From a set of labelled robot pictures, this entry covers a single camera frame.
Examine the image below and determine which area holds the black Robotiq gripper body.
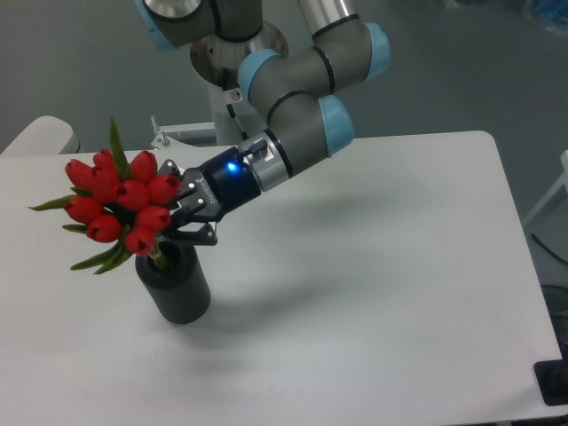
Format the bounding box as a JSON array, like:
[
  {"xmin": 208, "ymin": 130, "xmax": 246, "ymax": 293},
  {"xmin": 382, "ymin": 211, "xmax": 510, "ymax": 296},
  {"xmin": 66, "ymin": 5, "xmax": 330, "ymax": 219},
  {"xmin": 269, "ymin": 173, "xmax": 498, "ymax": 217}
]
[{"xmin": 170, "ymin": 147, "xmax": 261, "ymax": 229}]

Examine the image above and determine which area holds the red tulip bouquet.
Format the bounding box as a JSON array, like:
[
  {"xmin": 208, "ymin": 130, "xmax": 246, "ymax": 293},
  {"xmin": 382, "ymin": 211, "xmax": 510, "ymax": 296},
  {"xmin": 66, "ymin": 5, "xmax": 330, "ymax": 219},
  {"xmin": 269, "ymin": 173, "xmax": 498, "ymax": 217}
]
[{"xmin": 31, "ymin": 121, "xmax": 181, "ymax": 274}]

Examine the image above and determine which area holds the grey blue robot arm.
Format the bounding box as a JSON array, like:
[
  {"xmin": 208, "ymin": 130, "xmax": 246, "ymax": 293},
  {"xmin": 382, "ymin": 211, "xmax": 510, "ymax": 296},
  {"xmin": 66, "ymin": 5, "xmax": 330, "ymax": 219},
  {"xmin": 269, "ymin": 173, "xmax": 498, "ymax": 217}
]
[{"xmin": 137, "ymin": 1, "xmax": 391, "ymax": 245}]

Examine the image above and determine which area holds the dark grey ribbed vase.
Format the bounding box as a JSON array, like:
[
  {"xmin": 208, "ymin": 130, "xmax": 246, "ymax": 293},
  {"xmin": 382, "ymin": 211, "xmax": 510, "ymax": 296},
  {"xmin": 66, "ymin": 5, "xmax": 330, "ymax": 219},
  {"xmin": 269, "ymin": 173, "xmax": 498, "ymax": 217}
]
[{"xmin": 135, "ymin": 241, "xmax": 210, "ymax": 325}]

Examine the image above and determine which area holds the white chair seat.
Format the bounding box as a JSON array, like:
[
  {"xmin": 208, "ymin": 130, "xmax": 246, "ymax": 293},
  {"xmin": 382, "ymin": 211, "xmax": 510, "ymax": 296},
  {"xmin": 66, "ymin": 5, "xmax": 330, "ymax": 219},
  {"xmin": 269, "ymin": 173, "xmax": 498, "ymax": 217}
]
[{"xmin": 1, "ymin": 115, "xmax": 83, "ymax": 158}]

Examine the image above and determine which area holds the blue object top right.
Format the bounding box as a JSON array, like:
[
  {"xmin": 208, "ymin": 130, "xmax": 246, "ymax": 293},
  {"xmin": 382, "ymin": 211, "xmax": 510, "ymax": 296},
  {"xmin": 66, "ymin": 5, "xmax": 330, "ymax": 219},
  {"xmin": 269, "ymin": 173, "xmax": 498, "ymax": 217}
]
[{"xmin": 522, "ymin": 0, "xmax": 567, "ymax": 35}]

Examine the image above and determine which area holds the black box at table edge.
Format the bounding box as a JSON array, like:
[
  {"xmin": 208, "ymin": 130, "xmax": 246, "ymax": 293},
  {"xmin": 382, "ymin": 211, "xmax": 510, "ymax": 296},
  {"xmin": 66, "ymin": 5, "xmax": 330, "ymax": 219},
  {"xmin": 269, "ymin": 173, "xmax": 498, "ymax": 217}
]
[{"xmin": 533, "ymin": 359, "xmax": 567, "ymax": 406}]

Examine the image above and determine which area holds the black pedestal cable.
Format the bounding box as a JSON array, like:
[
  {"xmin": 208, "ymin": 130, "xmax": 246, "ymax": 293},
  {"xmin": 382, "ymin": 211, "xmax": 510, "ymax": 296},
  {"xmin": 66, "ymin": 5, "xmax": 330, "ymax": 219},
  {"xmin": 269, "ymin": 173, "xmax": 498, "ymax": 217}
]
[{"xmin": 220, "ymin": 67, "xmax": 255, "ymax": 146}]

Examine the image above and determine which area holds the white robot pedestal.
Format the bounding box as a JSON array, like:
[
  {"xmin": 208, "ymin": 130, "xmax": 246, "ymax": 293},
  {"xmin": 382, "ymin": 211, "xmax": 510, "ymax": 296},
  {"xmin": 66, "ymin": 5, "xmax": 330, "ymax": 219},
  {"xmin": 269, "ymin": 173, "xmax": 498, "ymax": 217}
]
[{"xmin": 152, "ymin": 21, "xmax": 288, "ymax": 149}]

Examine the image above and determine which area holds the black floor cable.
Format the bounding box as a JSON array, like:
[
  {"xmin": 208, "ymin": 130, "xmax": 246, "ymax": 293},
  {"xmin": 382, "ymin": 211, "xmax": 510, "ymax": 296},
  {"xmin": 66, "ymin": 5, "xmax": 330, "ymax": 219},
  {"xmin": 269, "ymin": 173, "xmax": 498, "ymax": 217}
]
[{"xmin": 532, "ymin": 233, "xmax": 568, "ymax": 261}]

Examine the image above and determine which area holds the white furniture frame right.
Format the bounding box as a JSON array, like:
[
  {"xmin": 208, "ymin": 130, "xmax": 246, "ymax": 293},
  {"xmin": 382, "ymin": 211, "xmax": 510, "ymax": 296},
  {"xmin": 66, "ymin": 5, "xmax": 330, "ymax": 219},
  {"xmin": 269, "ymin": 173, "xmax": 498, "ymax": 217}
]
[{"xmin": 522, "ymin": 151, "xmax": 567, "ymax": 232}]

